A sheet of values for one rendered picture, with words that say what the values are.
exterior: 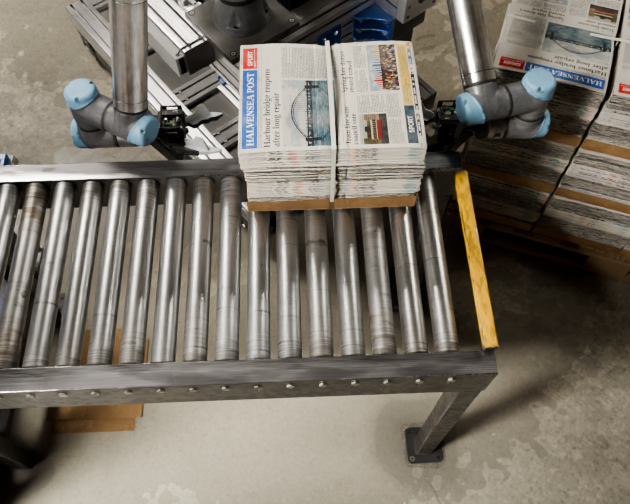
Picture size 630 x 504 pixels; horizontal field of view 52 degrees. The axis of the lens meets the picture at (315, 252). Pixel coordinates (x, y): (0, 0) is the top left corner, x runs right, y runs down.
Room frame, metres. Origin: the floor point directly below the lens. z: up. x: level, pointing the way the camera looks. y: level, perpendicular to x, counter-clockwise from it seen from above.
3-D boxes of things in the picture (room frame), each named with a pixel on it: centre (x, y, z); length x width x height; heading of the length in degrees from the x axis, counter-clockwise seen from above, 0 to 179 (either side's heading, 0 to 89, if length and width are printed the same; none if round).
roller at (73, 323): (0.63, 0.51, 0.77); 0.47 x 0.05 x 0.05; 2
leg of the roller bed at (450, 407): (0.41, -0.33, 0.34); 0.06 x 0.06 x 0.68; 2
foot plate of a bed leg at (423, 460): (0.41, -0.33, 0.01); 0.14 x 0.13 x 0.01; 2
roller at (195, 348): (0.64, 0.25, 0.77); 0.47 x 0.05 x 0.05; 2
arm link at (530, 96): (1.01, -0.49, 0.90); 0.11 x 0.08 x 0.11; 105
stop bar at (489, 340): (0.65, -0.35, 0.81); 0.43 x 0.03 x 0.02; 2
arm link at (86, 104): (1.00, 0.51, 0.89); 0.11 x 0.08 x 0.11; 63
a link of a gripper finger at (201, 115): (1.07, 0.28, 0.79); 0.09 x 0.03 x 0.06; 119
